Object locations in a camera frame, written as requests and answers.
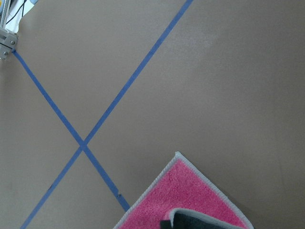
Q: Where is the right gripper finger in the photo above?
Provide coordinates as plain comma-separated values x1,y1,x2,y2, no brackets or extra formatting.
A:
160,208,240,229

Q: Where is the aluminium frame post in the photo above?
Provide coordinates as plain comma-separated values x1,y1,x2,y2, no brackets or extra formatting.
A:
0,0,18,60

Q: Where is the pink and grey towel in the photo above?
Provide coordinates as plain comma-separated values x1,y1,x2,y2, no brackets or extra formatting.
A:
115,152,253,229

